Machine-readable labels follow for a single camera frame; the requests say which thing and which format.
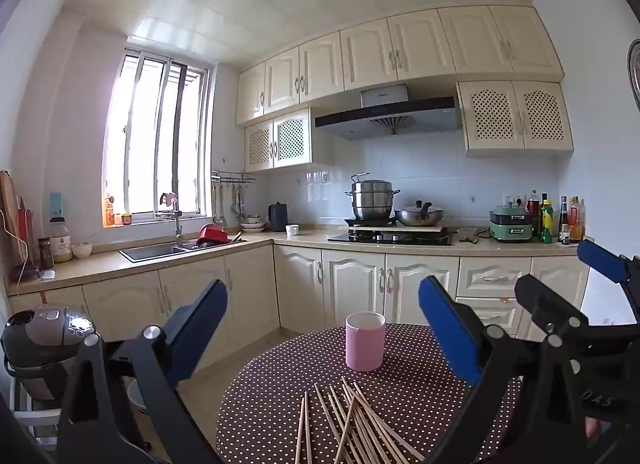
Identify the pink cup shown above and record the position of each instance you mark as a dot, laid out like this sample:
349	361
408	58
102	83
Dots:
365	349

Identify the stack of white bowls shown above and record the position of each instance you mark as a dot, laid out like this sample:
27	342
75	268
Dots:
253	225

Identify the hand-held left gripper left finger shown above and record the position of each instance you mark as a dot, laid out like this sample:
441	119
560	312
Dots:
200	324

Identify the orange bottle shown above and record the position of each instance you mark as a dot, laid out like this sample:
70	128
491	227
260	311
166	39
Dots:
109	214

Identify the purple pouch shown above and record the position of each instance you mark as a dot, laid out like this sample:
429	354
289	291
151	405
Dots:
26	274

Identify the grey rice cooker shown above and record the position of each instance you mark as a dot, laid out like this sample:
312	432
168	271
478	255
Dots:
40	329

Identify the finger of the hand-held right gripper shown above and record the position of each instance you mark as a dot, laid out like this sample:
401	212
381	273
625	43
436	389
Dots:
545	301
602	256

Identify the metal utensil rail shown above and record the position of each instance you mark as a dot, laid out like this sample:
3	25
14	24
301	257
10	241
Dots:
232	177

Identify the white storage cart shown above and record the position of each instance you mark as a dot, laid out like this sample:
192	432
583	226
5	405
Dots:
25	414

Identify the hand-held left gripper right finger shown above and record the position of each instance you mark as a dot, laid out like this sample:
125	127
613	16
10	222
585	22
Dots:
450	329

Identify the red-cap sauce bottle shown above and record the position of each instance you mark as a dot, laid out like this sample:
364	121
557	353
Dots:
534	214

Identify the dark sauce bottle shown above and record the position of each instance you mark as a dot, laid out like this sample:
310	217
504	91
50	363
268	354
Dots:
564	221

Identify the yellow-green bottle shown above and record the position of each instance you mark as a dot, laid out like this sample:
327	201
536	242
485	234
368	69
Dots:
547	224

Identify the small white charger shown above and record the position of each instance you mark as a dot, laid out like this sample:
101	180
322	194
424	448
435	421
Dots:
48	274

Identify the hanging kitchen utensils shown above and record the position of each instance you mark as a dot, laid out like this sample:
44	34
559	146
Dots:
239	201

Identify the red packet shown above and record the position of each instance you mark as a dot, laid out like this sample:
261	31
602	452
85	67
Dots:
26	229

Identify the blue wall box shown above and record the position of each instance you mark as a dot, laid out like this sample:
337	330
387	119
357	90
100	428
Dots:
56	204

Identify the kitchen window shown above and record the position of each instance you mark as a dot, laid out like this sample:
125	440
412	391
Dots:
155	144

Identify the green electric cooker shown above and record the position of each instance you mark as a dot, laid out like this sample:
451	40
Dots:
510	226

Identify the steel steamer pot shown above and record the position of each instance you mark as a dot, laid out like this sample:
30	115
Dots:
372	199

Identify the round metal strainer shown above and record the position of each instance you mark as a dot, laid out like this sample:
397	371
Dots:
635	74

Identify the steel kitchen sink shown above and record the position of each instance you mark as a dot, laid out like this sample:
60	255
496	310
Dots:
150	251

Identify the black range hood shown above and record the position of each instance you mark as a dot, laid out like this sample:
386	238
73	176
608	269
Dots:
385	119

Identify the metal sink faucet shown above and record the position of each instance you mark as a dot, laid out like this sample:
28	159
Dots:
177	224

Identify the grey plastic bucket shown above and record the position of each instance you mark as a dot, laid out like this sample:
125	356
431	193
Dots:
136	394

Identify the cream upper wall cabinets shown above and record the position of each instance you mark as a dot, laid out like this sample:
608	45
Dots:
400	49

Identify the small white cup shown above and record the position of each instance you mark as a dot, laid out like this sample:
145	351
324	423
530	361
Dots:
292	230

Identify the wooden cutting board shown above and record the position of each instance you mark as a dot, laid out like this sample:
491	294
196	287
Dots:
9	214

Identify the small white bowl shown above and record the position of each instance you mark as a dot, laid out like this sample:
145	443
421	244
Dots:
81	250

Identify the dark electric kettle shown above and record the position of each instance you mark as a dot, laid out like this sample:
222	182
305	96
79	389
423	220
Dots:
277	216

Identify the large jar with white label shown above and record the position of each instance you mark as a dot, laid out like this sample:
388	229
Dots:
60	244

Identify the red pot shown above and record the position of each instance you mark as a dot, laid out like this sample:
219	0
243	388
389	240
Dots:
212	234

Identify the steel wok with lid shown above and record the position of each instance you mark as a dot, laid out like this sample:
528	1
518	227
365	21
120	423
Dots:
420	216

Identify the small dark jar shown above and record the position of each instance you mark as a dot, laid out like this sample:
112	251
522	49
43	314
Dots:
46	254

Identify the black gas stove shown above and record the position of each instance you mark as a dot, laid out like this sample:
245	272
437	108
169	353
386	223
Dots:
390	238

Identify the pile of wooden chopsticks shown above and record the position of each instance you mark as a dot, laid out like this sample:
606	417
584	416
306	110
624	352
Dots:
351	406

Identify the amber sauce bottle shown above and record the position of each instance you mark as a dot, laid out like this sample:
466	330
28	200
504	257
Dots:
576	221

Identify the hanging metal ladle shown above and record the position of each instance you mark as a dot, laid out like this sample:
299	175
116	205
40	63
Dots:
217	209

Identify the lattice door wall cabinet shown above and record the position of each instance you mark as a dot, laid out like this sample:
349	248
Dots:
515	117
290	142

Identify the cream lower kitchen cabinets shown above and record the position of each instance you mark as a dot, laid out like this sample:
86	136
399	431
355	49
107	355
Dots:
300	289

